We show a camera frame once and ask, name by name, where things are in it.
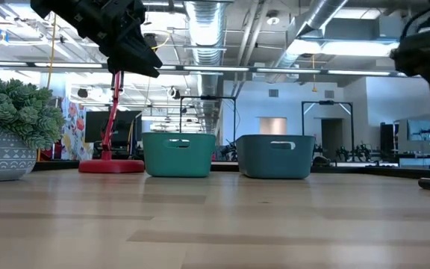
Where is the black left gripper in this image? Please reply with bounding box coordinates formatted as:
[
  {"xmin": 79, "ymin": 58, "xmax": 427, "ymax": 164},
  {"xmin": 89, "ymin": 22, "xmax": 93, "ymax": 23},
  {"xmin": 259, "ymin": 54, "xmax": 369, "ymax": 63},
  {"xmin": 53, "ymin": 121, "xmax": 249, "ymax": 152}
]
[{"xmin": 71, "ymin": 0, "xmax": 163, "ymax": 78}]

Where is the ceiling light strip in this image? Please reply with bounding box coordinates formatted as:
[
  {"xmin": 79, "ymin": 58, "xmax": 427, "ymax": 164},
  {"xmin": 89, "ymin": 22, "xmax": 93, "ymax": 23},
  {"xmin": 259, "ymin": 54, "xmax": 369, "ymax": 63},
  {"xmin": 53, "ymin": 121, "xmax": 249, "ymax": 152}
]
[
  {"xmin": 255, "ymin": 68, "xmax": 323, "ymax": 75},
  {"xmin": 184, "ymin": 66, "xmax": 251, "ymax": 72},
  {"xmin": 34, "ymin": 62, "xmax": 104, "ymax": 69}
]

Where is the black computer monitor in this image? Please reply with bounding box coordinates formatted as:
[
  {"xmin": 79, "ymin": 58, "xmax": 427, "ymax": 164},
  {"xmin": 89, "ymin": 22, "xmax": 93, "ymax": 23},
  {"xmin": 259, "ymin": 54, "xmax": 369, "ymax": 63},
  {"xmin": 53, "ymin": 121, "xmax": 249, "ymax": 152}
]
[{"xmin": 84, "ymin": 110, "xmax": 143, "ymax": 149}]

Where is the floral poster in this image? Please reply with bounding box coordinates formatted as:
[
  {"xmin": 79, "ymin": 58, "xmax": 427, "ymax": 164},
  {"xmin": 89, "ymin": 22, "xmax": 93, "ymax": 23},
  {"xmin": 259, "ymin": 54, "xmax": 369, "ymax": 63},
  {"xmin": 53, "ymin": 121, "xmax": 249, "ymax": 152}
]
[{"xmin": 60, "ymin": 96, "xmax": 96, "ymax": 161}]

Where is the red desk lamp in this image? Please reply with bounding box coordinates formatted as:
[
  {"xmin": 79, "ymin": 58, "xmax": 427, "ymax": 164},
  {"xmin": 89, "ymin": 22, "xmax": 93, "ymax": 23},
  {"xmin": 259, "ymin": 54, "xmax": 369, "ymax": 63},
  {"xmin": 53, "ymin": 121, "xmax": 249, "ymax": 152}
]
[{"xmin": 78, "ymin": 70, "xmax": 146, "ymax": 174}]

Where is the green plastic bin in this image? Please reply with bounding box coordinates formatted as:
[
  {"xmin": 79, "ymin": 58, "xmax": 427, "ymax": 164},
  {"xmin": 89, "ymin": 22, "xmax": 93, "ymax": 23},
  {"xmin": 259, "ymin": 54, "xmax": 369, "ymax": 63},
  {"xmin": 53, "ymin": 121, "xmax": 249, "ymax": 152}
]
[{"xmin": 141, "ymin": 132, "xmax": 217, "ymax": 178}]

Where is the potted artificial succulent plant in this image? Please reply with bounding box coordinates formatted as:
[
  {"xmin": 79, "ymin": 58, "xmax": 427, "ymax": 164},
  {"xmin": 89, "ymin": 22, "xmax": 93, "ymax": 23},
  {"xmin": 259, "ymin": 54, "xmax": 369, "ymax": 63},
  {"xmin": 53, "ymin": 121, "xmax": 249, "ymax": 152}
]
[{"xmin": 0, "ymin": 69, "xmax": 66, "ymax": 183}]

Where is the blue plastic bin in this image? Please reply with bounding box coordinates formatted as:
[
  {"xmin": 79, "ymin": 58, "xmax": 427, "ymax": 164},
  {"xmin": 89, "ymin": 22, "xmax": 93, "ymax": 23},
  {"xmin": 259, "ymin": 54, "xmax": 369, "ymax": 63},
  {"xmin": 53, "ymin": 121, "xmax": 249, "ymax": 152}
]
[{"xmin": 235, "ymin": 134, "xmax": 317, "ymax": 180}]

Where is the silver ventilation duct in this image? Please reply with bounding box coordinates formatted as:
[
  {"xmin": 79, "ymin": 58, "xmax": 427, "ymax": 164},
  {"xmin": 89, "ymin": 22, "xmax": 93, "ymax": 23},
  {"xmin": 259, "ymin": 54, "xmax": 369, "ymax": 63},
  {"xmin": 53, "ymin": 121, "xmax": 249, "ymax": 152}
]
[
  {"xmin": 183, "ymin": 0, "xmax": 228, "ymax": 134},
  {"xmin": 274, "ymin": 0, "xmax": 350, "ymax": 68}
]

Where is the black aluminium table frame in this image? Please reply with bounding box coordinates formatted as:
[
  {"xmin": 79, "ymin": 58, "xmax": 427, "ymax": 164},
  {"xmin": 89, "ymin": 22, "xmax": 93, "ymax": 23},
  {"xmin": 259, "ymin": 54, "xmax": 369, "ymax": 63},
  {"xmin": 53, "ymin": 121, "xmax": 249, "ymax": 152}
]
[{"xmin": 31, "ymin": 159, "xmax": 430, "ymax": 179}]

